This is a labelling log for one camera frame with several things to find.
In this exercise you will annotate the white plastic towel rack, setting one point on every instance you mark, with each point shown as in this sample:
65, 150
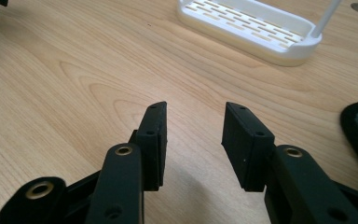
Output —
248, 23

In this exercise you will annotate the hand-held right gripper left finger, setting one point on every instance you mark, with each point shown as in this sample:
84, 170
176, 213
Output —
152, 146

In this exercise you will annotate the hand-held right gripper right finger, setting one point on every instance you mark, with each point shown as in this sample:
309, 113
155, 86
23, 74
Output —
245, 152

